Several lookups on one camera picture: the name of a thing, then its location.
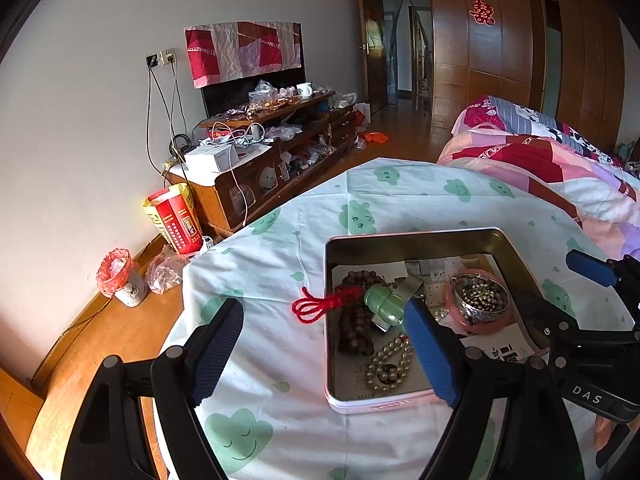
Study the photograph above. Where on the cloud-printed white bed sheet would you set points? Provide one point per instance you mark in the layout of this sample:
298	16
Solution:
280	260

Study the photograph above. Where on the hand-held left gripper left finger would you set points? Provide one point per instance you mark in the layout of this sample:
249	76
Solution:
215	350

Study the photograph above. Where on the white cardboard box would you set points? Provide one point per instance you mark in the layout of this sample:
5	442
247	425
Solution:
210	159

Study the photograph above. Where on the orange plastic bag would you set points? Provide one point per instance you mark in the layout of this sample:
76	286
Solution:
375	136

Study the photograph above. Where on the red paper decoration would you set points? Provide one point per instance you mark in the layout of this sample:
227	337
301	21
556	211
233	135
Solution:
482	11

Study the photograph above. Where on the white and red bag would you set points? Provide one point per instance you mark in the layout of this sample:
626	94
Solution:
361	114

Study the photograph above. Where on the black television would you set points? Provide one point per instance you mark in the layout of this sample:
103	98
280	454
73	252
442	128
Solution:
225	95

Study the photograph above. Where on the pink patchwork quilt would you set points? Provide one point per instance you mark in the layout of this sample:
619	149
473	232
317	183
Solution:
525	160

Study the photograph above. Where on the white mug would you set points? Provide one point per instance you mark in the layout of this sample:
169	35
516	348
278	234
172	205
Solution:
304	90

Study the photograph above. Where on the person's right hand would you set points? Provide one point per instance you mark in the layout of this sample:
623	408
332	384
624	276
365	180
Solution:
604	432

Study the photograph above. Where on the red patchwork cloth cover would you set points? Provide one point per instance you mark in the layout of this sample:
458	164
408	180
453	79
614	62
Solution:
240	50

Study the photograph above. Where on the bin with red liner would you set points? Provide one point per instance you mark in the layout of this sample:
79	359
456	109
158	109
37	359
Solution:
122	280

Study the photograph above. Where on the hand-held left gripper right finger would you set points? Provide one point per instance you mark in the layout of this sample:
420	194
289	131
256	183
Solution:
432	355

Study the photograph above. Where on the pink tin box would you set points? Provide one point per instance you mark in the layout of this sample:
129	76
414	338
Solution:
400	247

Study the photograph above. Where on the red and yellow bag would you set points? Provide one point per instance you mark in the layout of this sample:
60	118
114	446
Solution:
175	220

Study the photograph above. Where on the silver metal clip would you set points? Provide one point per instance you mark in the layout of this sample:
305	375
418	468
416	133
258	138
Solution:
407	285

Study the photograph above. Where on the wall socket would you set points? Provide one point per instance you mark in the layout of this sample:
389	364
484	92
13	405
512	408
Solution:
160	57

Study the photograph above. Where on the printed paper leaflet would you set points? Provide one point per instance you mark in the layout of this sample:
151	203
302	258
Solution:
500	345

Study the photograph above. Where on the wooden television cabinet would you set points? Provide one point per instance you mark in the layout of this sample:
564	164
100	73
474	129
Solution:
225	200

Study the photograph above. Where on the silver metal bowl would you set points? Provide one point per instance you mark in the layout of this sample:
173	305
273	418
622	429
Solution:
475	316

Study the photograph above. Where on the crumpled clear plastic bag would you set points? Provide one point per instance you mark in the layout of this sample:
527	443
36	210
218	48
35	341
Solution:
167	272

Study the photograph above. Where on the green jade bangle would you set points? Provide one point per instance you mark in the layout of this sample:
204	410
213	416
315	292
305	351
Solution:
387	307

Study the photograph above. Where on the wooden wardrobe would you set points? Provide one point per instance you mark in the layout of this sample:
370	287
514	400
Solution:
475	70

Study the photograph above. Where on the wooden door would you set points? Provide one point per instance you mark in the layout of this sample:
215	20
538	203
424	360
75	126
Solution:
375	60

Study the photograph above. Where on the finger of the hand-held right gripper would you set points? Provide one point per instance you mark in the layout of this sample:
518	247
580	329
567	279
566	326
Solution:
590	267
555	322

